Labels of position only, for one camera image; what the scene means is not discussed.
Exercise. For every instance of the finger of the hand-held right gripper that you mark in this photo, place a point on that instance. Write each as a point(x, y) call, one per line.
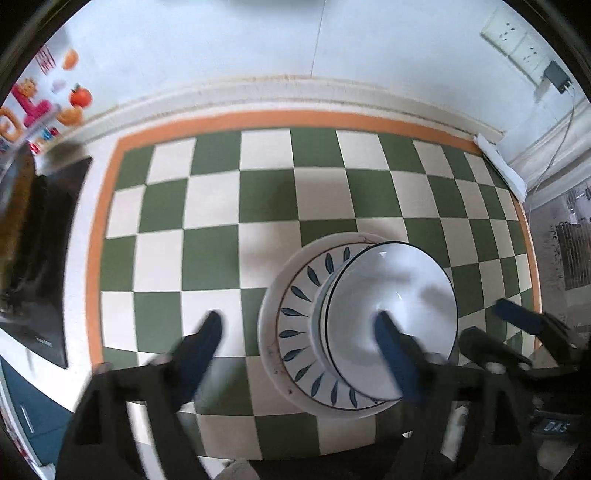
point(485, 346)
point(517, 314)

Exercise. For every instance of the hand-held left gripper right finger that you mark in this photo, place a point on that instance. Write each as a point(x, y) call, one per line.
point(397, 364)

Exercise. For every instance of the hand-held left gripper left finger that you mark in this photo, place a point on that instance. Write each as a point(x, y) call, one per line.
point(203, 350)

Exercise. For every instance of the white plate with pink flowers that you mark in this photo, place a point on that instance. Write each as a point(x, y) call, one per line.
point(269, 332)

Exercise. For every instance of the white bowl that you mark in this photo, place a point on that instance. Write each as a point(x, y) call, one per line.
point(374, 286)

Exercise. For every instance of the white plate with blue leaves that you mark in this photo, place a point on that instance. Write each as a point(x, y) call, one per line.
point(300, 332)

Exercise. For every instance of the grey patterned rug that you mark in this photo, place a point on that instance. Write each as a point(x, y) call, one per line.
point(565, 240)

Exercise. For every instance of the green checkered table mat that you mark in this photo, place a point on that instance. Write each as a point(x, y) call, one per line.
point(207, 207)

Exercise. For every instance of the white paper box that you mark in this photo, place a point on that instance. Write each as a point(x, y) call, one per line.
point(503, 166)

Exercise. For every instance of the blue cabinet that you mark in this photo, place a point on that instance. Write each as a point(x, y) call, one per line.
point(32, 415)

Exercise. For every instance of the black flat panel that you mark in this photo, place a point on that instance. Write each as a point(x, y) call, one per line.
point(37, 258)

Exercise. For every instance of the black plug adapter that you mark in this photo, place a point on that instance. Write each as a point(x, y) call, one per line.
point(557, 76)

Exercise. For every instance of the white wall socket panel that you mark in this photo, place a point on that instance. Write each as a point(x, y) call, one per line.
point(517, 37)

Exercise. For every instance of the colourful wall stickers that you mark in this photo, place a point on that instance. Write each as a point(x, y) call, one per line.
point(41, 106)

